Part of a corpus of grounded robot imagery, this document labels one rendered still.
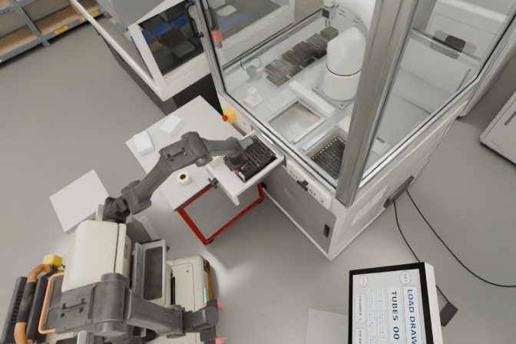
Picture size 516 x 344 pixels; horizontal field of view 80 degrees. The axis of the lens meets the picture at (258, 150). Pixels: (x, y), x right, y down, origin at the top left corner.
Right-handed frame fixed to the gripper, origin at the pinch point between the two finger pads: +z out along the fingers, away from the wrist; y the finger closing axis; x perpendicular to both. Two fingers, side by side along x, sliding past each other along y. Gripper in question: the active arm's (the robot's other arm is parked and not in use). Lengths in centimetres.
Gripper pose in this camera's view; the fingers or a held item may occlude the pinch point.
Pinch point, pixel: (238, 170)
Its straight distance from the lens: 155.6
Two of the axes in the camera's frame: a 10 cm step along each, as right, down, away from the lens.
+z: 0.9, 5.5, 8.3
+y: -8.0, 5.3, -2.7
